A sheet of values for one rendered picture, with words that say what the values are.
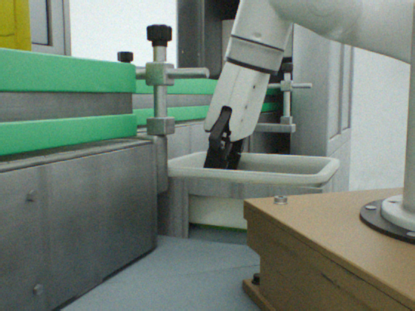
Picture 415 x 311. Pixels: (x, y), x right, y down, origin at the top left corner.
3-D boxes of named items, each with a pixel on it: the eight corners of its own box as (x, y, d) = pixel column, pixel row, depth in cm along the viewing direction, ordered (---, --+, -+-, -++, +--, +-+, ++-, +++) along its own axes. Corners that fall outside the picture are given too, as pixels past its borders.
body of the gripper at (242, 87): (239, 51, 66) (218, 123, 69) (215, 47, 56) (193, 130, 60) (287, 66, 64) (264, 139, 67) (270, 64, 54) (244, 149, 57)
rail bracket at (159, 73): (93, 130, 58) (90, 32, 56) (213, 134, 52) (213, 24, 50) (78, 132, 55) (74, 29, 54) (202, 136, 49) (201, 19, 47)
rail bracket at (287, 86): (247, 150, 119) (248, 64, 116) (310, 153, 112) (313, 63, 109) (241, 152, 114) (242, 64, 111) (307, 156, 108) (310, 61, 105)
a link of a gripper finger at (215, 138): (236, 92, 60) (230, 126, 64) (210, 118, 55) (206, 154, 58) (243, 95, 60) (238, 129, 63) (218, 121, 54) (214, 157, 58)
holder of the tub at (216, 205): (173, 201, 76) (173, 156, 75) (339, 218, 66) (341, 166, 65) (115, 229, 61) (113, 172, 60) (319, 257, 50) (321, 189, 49)
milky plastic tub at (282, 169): (201, 201, 74) (201, 149, 73) (339, 215, 66) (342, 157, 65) (147, 230, 59) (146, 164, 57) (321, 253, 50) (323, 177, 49)
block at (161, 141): (107, 184, 59) (106, 130, 58) (171, 189, 55) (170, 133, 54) (90, 189, 55) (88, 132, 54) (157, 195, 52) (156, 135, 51)
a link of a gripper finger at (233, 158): (232, 129, 69) (221, 168, 71) (225, 131, 66) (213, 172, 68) (251, 135, 68) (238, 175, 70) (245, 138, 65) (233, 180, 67)
